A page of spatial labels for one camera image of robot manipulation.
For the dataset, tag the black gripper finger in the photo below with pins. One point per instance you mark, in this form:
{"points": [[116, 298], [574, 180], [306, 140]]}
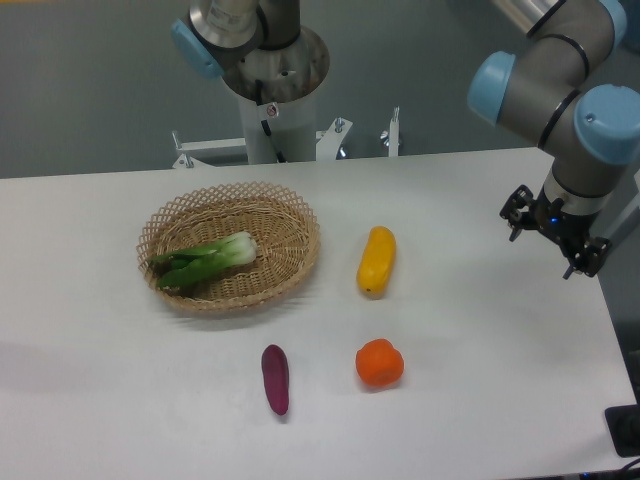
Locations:
{"points": [[517, 212], [586, 258]]}

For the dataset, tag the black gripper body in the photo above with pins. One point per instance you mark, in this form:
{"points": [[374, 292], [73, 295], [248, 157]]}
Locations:
{"points": [[564, 217]]}

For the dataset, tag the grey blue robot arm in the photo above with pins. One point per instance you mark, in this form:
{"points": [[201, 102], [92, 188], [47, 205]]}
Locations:
{"points": [[274, 65]]}

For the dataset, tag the woven wicker basket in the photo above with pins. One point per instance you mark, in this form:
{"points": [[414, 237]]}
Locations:
{"points": [[281, 222]]}

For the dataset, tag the green bok choy vegetable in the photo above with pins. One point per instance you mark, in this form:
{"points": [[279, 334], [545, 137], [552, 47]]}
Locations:
{"points": [[184, 268]]}

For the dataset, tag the yellow mango fruit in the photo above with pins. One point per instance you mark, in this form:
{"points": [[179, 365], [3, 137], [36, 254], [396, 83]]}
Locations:
{"points": [[377, 262]]}

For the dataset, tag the black device at table corner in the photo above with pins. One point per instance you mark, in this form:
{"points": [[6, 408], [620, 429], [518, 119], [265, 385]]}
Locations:
{"points": [[623, 426]]}

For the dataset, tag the orange round fruit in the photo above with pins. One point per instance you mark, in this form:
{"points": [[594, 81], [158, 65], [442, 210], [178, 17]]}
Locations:
{"points": [[378, 363]]}

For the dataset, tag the purple eggplant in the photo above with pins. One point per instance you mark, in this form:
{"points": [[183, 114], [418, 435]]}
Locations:
{"points": [[275, 371]]}

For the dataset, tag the white metal base bracket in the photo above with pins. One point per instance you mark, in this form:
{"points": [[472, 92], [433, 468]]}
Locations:
{"points": [[329, 147]]}

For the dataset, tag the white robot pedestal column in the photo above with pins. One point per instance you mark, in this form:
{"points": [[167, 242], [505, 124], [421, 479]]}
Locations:
{"points": [[279, 132]]}

